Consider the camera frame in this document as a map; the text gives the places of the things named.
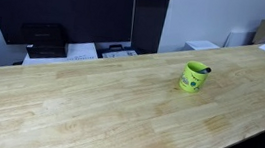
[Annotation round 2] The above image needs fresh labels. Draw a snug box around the yellow-green printed mug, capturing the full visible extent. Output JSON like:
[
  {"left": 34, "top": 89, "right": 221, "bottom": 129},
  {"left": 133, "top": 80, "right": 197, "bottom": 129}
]
[{"left": 178, "top": 59, "right": 211, "bottom": 96}]

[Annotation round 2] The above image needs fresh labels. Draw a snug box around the black device with white label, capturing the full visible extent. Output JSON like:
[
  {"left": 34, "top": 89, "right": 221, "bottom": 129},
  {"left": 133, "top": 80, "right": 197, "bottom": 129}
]
[{"left": 95, "top": 41, "right": 140, "bottom": 63}]

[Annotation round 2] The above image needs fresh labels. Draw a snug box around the white board panel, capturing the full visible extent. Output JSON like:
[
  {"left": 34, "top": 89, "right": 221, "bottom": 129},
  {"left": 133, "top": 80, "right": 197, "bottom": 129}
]
[{"left": 224, "top": 27, "right": 257, "bottom": 52}]

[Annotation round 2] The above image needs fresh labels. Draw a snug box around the dark brown tall cabinet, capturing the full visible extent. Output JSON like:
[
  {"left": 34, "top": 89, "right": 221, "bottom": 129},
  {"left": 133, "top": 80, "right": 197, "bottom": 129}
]
[{"left": 128, "top": 0, "right": 173, "bottom": 58}]

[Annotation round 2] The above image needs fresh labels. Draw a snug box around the black marker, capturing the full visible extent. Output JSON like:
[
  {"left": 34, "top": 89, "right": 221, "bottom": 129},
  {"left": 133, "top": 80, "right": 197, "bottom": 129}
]
[{"left": 196, "top": 65, "right": 213, "bottom": 76}]

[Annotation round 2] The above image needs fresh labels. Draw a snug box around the large black monitor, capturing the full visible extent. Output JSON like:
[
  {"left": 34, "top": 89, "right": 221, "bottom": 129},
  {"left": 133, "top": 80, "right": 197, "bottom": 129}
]
[{"left": 0, "top": 0, "right": 137, "bottom": 60}]

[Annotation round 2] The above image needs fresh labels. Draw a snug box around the white storage box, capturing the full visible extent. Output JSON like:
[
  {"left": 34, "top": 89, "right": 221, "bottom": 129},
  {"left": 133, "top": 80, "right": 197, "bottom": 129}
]
[{"left": 183, "top": 38, "right": 222, "bottom": 56}]

